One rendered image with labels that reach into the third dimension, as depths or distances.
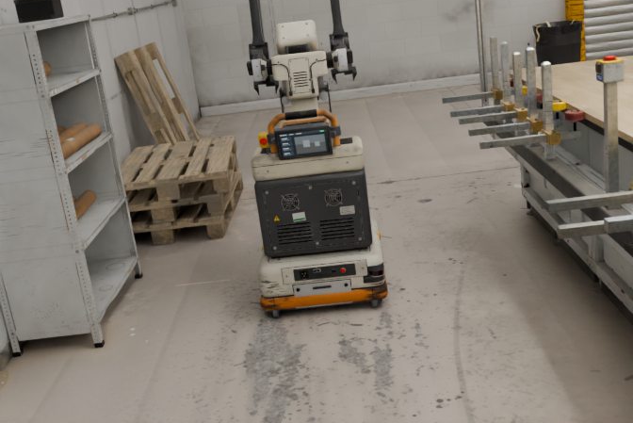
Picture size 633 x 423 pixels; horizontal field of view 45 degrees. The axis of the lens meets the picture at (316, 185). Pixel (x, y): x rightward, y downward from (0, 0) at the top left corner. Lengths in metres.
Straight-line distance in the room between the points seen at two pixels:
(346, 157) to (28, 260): 1.57
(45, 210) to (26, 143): 0.32
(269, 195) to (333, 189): 0.31
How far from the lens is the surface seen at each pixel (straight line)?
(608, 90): 2.74
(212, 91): 9.92
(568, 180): 3.20
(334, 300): 3.75
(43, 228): 3.76
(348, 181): 3.63
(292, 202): 3.66
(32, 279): 3.88
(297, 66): 3.88
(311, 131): 3.50
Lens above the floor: 1.62
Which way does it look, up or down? 16 degrees down
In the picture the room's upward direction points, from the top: 7 degrees counter-clockwise
